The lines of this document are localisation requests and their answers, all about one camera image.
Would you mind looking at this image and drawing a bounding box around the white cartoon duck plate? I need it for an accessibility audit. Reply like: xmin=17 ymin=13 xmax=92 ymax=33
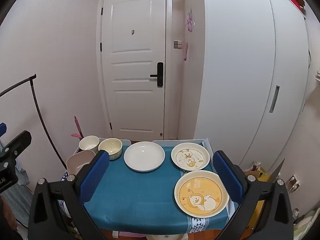
xmin=171 ymin=142 xmax=211 ymax=171

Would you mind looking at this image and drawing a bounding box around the dark flat board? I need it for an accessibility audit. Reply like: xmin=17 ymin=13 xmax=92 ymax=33
xmin=268 ymin=158 xmax=286 ymax=183

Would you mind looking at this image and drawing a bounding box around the pink plastic basin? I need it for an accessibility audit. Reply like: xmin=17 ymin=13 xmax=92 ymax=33
xmin=66 ymin=149 xmax=103 ymax=176

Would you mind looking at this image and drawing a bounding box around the person's left forearm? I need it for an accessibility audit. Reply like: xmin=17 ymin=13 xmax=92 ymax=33
xmin=0 ymin=196 xmax=23 ymax=240

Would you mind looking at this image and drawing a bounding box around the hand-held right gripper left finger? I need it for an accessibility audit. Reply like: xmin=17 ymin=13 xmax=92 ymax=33
xmin=27 ymin=149 xmax=110 ymax=240

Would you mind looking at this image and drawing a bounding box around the light blue clothing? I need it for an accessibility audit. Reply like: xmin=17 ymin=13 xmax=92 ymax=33
xmin=0 ymin=160 xmax=33 ymax=222

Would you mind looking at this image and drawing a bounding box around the blue patterned tablecloth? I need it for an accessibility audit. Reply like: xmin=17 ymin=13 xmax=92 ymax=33
xmin=60 ymin=139 xmax=239 ymax=232

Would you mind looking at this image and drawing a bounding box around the black door lock handle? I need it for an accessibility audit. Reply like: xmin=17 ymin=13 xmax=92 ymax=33
xmin=150 ymin=62 xmax=164 ymax=88

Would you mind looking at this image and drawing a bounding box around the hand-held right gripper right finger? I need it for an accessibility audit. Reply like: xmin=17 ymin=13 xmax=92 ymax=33
xmin=212 ymin=150 xmax=294 ymax=240

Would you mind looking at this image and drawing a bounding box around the pink plastic tool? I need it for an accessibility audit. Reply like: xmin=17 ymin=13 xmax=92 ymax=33
xmin=71 ymin=116 xmax=84 ymax=139

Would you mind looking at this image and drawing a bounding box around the grey wardrobe handle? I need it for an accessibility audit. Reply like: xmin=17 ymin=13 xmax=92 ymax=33
xmin=269 ymin=85 xmax=281 ymax=113

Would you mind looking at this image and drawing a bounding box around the yellow cartoon plate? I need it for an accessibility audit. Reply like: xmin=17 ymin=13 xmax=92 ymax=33
xmin=174 ymin=170 xmax=230 ymax=218

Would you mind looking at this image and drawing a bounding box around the pink hanging ornament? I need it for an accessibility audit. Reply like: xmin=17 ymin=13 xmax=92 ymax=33
xmin=183 ymin=9 xmax=195 ymax=61

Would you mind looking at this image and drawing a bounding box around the black clothes rack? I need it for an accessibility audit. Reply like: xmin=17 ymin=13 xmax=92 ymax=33
xmin=0 ymin=74 xmax=68 ymax=171

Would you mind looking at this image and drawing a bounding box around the white panel door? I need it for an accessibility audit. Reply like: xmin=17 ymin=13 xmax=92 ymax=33
xmin=96 ymin=0 xmax=173 ymax=141

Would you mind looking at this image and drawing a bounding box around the white wall socket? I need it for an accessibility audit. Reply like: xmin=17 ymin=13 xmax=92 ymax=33
xmin=287 ymin=174 xmax=301 ymax=193

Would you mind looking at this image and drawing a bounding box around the plain white plate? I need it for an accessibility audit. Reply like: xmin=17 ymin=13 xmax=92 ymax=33
xmin=124 ymin=141 xmax=166 ymax=173

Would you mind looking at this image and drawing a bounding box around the cream ceramic bowl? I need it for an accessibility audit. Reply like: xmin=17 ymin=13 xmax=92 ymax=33
xmin=98 ymin=138 xmax=123 ymax=161

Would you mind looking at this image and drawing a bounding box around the white ceramic bowl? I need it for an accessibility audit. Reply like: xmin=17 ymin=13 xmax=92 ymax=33
xmin=79 ymin=135 xmax=100 ymax=154

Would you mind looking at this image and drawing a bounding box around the green cloth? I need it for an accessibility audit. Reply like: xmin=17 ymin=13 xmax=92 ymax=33
xmin=293 ymin=209 xmax=320 ymax=240

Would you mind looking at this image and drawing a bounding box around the white wardrobe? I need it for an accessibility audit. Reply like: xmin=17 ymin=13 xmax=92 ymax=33
xmin=193 ymin=0 xmax=313 ymax=172

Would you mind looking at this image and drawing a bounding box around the brown paper bag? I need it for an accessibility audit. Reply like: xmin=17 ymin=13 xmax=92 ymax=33
xmin=244 ymin=162 xmax=272 ymax=182

